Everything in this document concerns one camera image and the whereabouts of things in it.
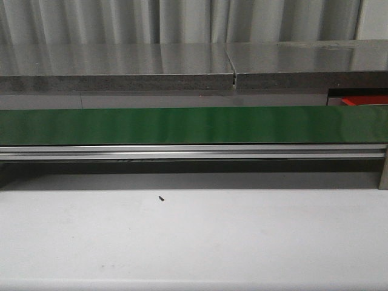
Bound grey stone counter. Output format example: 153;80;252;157
1;40;387;110

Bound grey conveyor support leg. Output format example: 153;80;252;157
378;145;388;190

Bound red plastic tray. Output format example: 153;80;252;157
341;95;388;106

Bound white pleated curtain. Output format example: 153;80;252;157
1;1;361;44

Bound green conveyor belt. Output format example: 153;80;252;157
1;105;387;146

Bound aluminium conveyor frame rail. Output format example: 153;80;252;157
1;144;387;161

